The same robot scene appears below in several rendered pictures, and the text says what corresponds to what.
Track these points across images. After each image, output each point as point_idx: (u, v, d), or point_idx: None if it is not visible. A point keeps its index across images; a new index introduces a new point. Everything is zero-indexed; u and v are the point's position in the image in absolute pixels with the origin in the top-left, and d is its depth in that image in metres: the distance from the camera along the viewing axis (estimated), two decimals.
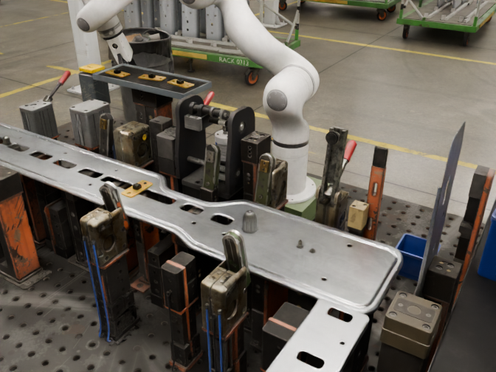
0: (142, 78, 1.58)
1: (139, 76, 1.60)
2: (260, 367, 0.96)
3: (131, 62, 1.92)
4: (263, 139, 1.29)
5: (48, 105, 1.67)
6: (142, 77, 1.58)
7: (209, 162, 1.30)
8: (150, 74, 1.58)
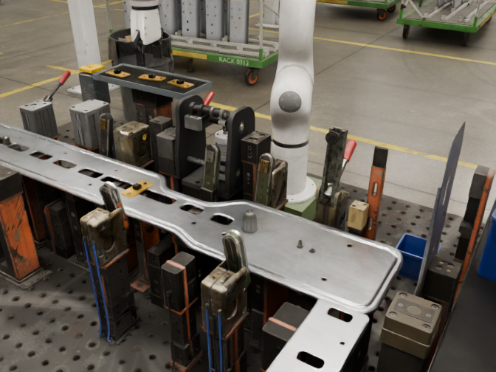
0: (142, 78, 1.58)
1: (139, 76, 1.60)
2: (260, 367, 0.96)
3: (140, 56, 1.52)
4: (263, 139, 1.29)
5: (48, 105, 1.67)
6: (142, 77, 1.58)
7: (209, 162, 1.30)
8: (150, 74, 1.58)
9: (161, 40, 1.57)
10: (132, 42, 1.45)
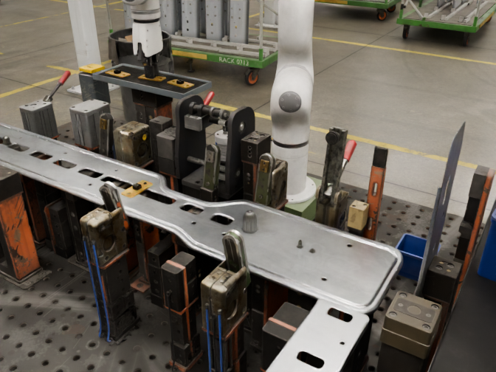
0: (141, 78, 1.58)
1: (139, 76, 1.60)
2: (260, 367, 0.96)
3: (148, 69, 1.57)
4: (263, 139, 1.29)
5: (48, 105, 1.67)
6: (142, 77, 1.58)
7: (209, 162, 1.30)
8: None
9: (158, 58, 1.57)
10: (140, 60, 1.51)
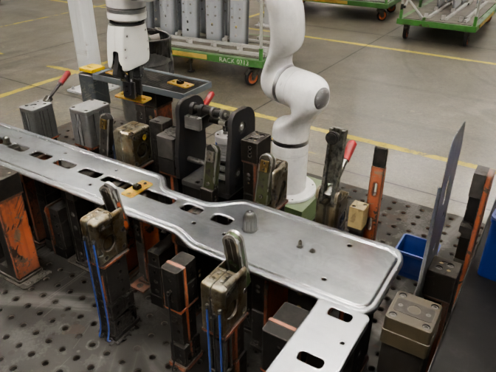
0: (119, 97, 1.20)
1: (117, 94, 1.21)
2: (260, 367, 0.96)
3: (128, 85, 1.18)
4: (263, 139, 1.29)
5: (48, 105, 1.67)
6: (119, 96, 1.20)
7: (209, 162, 1.30)
8: None
9: (142, 72, 1.19)
10: (115, 76, 1.12)
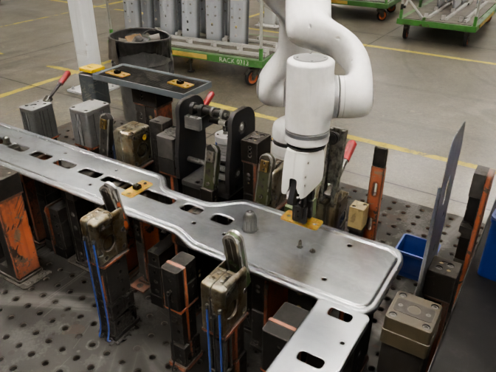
0: (286, 221, 1.05)
1: (283, 215, 1.07)
2: (260, 367, 0.96)
3: (299, 209, 1.04)
4: (263, 139, 1.29)
5: (48, 105, 1.67)
6: (286, 219, 1.05)
7: (209, 162, 1.30)
8: None
9: (314, 193, 1.04)
10: (291, 205, 0.98)
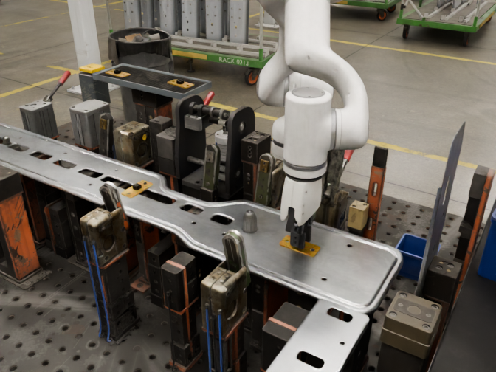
0: (284, 246, 1.09)
1: (281, 240, 1.10)
2: (260, 367, 0.96)
3: (297, 235, 1.07)
4: (263, 139, 1.29)
5: (48, 105, 1.67)
6: (285, 245, 1.09)
7: (209, 162, 1.30)
8: None
9: (312, 218, 1.07)
10: (288, 232, 1.01)
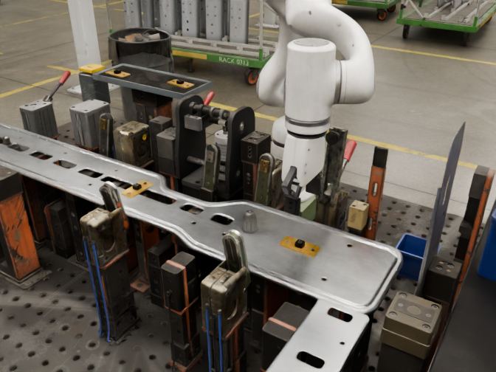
0: (284, 246, 1.09)
1: (281, 240, 1.11)
2: (260, 367, 0.96)
3: (291, 200, 0.99)
4: (263, 139, 1.29)
5: (48, 105, 1.67)
6: (285, 245, 1.09)
7: (209, 162, 1.30)
8: (297, 242, 1.08)
9: (321, 171, 1.04)
10: (285, 187, 0.93)
